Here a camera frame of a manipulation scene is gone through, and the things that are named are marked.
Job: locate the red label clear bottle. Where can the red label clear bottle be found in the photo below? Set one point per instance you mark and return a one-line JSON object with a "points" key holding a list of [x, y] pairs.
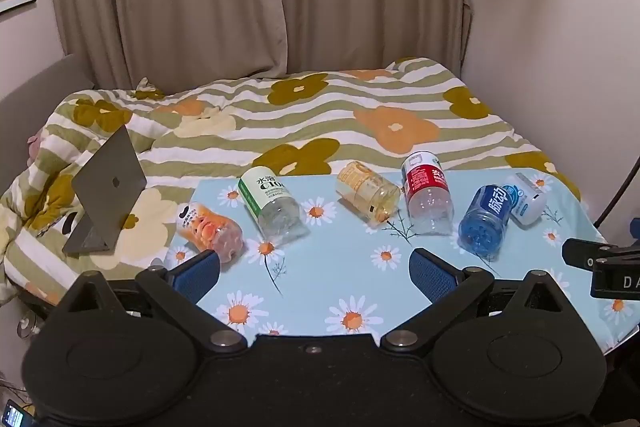
{"points": [[425, 194]]}

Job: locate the grey bed headboard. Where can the grey bed headboard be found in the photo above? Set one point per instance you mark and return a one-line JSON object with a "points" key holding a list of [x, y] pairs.
{"points": [[35, 82]]}

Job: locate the daisy print blue tablecloth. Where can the daisy print blue tablecloth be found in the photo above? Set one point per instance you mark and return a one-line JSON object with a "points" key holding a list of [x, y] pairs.
{"points": [[340, 267]]}

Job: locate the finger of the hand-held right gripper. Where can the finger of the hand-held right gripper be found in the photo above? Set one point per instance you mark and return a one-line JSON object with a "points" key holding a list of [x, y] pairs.
{"points": [[577, 253]]}

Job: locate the blue plastic bottle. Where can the blue plastic bottle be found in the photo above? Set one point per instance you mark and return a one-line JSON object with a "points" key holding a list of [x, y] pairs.
{"points": [[484, 219]]}

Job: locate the striped floral blanket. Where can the striped floral blanket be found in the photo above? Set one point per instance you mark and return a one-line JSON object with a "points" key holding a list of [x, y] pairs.
{"points": [[310, 122]]}

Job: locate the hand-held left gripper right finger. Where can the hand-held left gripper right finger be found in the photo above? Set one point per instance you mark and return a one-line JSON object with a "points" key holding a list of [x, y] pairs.
{"points": [[431, 278]]}

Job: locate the white light-blue label bottle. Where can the white light-blue label bottle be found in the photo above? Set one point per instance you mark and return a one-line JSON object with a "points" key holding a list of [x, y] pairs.
{"points": [[525, 201]]}

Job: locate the green label clear bottle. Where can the green label clear bottle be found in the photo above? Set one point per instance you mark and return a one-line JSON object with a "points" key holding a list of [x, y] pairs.
{"points": [[272, 203]]}

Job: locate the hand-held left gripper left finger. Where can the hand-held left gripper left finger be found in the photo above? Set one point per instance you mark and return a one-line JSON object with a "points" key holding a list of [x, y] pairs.
{"points": [[199, 273]]}

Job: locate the grey laptop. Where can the grey laptop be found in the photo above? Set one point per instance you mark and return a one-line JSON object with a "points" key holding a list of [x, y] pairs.
{"points": [[107, 189]]}

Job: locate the peach drink bottle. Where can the peach drink bottle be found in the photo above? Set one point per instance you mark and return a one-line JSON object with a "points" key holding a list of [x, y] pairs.
{"points": [[212, 231]]}

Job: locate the small device with screen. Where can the small device with screen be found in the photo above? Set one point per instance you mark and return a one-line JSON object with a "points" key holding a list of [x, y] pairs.
{"points": [[14, 414]]}

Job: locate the yellow label clear bottle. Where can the yellow label clear bottle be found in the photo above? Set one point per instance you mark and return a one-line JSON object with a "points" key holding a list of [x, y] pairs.
{"points": [[367, 193]]}

